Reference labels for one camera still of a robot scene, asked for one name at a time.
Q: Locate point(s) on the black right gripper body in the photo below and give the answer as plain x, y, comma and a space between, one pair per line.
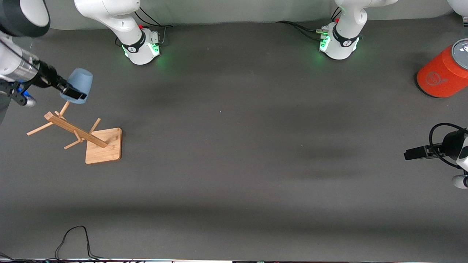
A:
46, 75

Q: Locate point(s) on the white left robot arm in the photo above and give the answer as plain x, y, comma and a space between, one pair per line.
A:
343, 33

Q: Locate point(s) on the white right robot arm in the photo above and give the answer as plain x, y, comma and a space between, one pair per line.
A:
128, 25

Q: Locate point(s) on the orange cylindrical can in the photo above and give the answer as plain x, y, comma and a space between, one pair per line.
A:
444, 73

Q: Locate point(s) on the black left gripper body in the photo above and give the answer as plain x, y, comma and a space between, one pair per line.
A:
452, 145

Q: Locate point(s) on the dark grey table cover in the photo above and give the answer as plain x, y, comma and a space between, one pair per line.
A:
234, 182

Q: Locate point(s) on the light blue plastic cup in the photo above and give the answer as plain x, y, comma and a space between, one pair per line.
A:
81, 78

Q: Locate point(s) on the wooden cup rack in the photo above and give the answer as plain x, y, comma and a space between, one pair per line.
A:
104, 148

